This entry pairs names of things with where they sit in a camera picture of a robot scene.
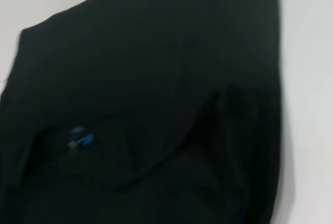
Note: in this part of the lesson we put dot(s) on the black t-shirt with FREE print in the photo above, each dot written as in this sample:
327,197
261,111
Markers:
130,78

